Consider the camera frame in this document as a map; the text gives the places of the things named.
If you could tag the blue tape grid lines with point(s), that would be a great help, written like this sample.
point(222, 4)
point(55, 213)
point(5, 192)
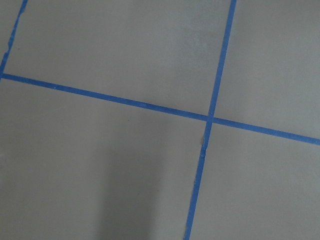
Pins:
point(160, 120)

